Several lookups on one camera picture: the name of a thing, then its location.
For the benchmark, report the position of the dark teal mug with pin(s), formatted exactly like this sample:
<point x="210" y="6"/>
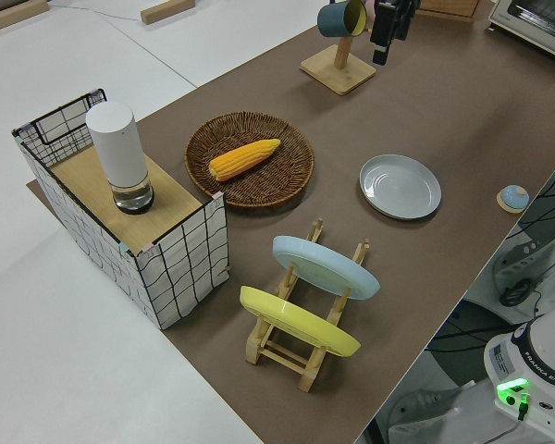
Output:
<point x="333" y="20"/>

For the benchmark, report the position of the wooden dish rack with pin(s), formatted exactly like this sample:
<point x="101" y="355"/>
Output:
<point x="282" y="356"/>

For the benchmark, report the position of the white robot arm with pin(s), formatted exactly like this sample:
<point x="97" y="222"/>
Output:
<point x="536" y="351"/>

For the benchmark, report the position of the wooden shelf board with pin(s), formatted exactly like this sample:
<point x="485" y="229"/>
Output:
<point x="102" y="217"/>

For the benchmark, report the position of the brown wicker basket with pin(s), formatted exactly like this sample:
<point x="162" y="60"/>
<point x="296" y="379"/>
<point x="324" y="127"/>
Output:
<point x="259" y="185"/>

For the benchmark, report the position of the white metal robot stand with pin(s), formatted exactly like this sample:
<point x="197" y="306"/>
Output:
<point x="518" y="259"/>

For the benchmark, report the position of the light blue plate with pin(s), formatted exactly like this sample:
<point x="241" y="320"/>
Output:
<point x="324" y="270"/>

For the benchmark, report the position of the gray round plate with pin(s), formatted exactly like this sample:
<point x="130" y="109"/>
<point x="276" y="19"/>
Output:
<point x="400" y="187"/>

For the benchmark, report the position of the wooden block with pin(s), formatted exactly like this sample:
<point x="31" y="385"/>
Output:
<point x="9" y="14"/>
<point x="162" y="11"/>

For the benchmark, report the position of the wooden drawer cabinet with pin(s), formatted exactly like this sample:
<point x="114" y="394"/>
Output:
<point x="448" y="7"/>

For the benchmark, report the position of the white cylindrical bottle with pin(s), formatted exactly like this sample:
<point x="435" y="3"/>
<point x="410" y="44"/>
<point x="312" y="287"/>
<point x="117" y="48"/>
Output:
<point x="115" y="148"/>

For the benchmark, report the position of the yellow plate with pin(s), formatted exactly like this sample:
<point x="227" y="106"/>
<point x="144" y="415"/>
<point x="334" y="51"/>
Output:
<point x="296" y="324"/>

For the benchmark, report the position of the cream toaster oven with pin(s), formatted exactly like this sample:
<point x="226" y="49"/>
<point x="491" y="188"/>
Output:
<point x="532" y="23"/>

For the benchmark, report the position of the white grid storage box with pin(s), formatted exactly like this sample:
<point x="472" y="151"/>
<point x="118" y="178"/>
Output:
<point x="185" y="268"/>

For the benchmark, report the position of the yellow corn cob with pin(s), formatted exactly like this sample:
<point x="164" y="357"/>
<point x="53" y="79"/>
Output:
<point x="242" y="159"/>

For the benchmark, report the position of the brown table mat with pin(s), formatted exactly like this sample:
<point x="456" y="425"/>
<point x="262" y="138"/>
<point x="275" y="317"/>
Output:
<point x="444" y="115"/>

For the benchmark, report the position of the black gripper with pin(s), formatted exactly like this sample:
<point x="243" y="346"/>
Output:
<point x="390" y="18"/>

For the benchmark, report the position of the wooden mug tree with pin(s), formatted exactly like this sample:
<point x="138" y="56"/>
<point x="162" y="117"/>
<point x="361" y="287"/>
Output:
<point x="340" y="71"/>

